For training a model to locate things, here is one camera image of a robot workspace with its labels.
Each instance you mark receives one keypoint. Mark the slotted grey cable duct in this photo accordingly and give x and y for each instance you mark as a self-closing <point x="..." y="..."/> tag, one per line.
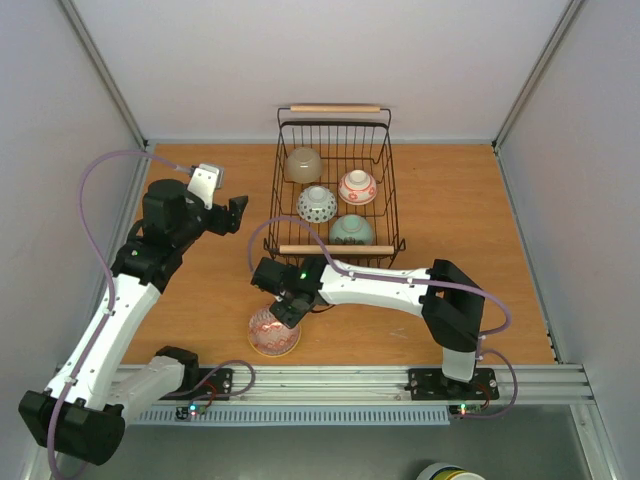
<point x="288" y="416"/>

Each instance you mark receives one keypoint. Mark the orange floral white bowl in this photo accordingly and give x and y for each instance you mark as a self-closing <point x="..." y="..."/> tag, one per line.
<point x="357" y="187"/>

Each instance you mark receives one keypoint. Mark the right small circuit board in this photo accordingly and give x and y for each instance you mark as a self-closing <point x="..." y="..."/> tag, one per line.
<point x="465" y="409"/>

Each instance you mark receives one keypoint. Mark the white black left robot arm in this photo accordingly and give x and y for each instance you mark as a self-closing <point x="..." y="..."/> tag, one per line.
<point x="80" y="414"/>

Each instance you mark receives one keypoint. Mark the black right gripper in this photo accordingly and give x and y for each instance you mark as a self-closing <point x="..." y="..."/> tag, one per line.
<point x="288" y="307"/>

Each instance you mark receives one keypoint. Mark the beige leaf pattern bowl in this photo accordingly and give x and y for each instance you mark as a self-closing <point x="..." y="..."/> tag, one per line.
<point x="304" y="165"/>

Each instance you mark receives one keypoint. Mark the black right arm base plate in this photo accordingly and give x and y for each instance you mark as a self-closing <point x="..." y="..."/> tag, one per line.
<point x="430" y="384"/>

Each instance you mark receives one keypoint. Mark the white yellow blue container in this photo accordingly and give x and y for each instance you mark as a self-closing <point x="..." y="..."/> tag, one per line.
<point x="447" y="471"/>

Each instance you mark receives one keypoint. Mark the mint green bowl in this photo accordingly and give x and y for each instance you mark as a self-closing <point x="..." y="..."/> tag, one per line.
<point x="351" y="229"/>

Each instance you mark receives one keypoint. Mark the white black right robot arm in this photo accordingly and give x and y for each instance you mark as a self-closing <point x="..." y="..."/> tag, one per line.
<point x="448" y="301"/>

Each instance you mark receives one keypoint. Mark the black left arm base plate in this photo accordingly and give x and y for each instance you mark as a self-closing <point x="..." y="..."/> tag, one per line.
<point x="214" y="383"/>

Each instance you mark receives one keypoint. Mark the small circuit board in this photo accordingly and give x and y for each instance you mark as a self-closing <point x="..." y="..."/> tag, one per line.
<point x="465" y="409"/>
<point x="190" y="413"/>

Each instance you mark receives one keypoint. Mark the left small circuit board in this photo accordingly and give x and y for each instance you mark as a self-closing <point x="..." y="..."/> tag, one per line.
<point x="190" y="413"/>

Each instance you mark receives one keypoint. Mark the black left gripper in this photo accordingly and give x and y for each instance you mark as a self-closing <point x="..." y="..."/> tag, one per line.
<point x="236" y="212"/>

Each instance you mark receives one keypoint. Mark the red zigzag pattern bowl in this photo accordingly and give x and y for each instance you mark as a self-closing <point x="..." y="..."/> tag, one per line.
<point x="269" y="337"/>

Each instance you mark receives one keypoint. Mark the red diamond pattern bowl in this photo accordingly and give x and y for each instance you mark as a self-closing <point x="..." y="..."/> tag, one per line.
<point x="316" y="204"/>

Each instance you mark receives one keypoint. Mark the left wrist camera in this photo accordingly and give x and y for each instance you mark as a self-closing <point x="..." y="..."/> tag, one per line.
<point x="205" y="180"/>

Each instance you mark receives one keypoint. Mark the black wire dish rack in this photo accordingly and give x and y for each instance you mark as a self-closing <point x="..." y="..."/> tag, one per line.
<point x="346" y="138"/>

